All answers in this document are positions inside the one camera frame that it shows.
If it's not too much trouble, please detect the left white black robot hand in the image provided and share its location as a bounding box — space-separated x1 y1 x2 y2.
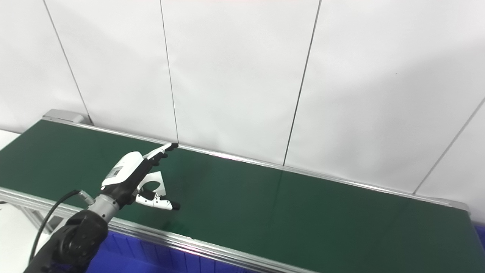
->
100 143 181 211

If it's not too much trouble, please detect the white block with round hole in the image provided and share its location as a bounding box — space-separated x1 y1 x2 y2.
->
138 171 167 198

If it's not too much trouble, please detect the blue plastic bin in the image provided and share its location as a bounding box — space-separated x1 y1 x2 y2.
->
474 226 485 251
85 231 258 273

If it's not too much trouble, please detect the green conveyor belt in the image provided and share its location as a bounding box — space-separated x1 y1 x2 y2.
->
0 109 472 273
0 119 485 273

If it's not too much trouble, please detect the aluminium conveyor leg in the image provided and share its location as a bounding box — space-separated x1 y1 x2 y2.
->
0 201 65 235

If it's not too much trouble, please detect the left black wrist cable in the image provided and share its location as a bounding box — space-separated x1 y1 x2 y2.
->
28 190 95 266

